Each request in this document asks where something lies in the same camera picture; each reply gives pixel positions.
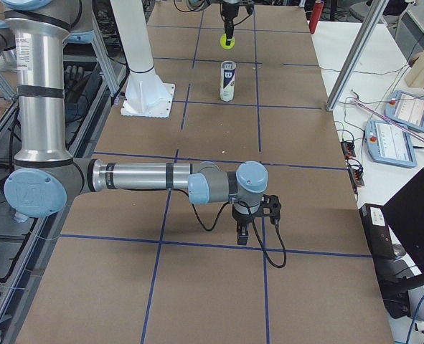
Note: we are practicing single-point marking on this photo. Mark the upper orange connector block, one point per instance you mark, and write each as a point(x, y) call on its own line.
point(348, 148)

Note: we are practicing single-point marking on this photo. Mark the yellow tennis ball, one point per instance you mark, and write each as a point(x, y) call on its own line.
point(222, 41)

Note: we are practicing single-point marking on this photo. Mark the aluminium frame post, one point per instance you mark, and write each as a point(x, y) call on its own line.
point(365, 32)

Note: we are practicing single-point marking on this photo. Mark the teach pendant tablet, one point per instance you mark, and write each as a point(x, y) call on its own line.
point(406, 109)
point(389, 145)

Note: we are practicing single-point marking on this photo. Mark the far teach pendant tablet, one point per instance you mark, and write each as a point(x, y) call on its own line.
point(406, 109)

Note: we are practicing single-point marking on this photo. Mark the red cylinder tube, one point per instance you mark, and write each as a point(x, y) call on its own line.
point(315, 15)

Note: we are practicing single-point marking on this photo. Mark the metal reach stick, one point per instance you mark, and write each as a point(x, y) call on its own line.
point(365, 106)

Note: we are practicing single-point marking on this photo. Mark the lower orange connector block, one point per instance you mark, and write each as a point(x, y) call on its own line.
point(356, 175)

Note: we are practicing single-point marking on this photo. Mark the black monitor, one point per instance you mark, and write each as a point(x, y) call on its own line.
point(404, 213)

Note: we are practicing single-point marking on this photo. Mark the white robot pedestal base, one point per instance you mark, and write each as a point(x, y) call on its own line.
point(146, 94)

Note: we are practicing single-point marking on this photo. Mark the near teach pendant tablet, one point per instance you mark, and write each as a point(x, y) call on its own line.
point(389, 145)

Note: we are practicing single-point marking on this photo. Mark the white tennis ball can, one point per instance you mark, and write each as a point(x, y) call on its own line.
point(227, 80)

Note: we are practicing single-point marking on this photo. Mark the black computer box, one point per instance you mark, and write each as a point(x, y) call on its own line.
point(377, 233)

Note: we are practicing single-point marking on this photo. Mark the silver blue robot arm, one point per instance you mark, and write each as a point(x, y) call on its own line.
point(47, 177)

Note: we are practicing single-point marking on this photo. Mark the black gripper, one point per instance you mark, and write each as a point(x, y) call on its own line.
point(242, 217)
point(229, 9)

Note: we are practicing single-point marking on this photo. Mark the orange connector block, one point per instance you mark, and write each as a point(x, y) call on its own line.
point(356, 175)
point(348, 148)

